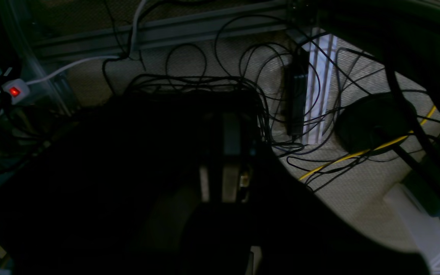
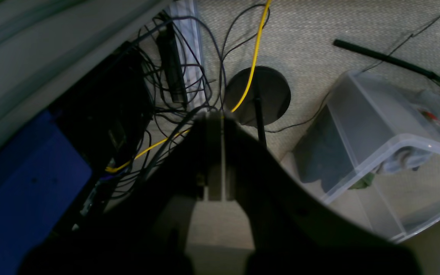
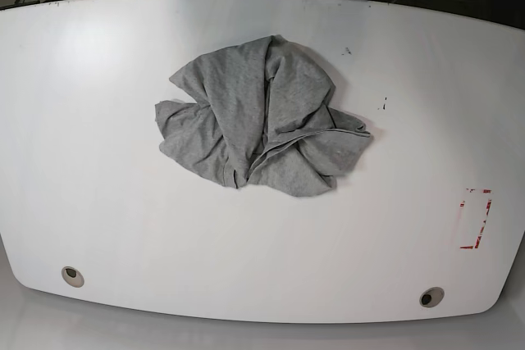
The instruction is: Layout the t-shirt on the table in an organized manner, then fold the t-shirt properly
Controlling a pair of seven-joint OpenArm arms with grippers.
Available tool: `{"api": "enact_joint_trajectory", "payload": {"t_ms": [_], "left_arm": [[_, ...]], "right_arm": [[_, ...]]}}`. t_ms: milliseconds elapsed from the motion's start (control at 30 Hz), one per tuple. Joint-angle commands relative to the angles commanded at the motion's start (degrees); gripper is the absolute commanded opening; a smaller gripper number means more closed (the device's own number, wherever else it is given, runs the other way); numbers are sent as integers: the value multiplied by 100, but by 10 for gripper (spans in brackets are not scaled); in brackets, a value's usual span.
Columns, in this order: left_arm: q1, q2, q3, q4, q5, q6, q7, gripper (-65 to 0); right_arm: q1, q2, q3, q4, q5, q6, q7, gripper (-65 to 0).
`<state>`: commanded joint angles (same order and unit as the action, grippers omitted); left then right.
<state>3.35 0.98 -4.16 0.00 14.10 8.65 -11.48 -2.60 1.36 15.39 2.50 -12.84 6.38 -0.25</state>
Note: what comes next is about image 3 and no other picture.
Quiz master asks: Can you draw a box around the red tape rectangle marking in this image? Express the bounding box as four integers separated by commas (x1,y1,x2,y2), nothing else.
456,189,493,250

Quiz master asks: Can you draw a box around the left table grommet hole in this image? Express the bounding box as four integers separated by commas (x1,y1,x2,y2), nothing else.
62,266,84,289

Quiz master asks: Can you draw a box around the grey t-shirt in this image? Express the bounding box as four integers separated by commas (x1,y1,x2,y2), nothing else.
155,36,372,198

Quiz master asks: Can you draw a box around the table grommet hole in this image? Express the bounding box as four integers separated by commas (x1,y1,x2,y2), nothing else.
62,266,84,289
419,287,445,308

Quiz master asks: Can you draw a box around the right table grommet hole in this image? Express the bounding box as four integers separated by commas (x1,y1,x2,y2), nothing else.
419,287,445,308

